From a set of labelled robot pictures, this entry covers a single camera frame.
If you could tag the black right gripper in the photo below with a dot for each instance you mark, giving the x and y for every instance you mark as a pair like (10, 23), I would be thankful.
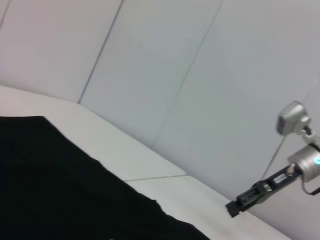
(265, 187)

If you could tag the black shirt with FREE print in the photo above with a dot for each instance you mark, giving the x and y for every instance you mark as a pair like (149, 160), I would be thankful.
(62, 180)

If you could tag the silver right wrist connector plug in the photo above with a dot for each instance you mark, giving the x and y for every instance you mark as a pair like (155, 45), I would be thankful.
(290, 170)

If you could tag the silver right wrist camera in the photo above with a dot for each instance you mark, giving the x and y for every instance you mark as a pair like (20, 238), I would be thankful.
(292, 118)

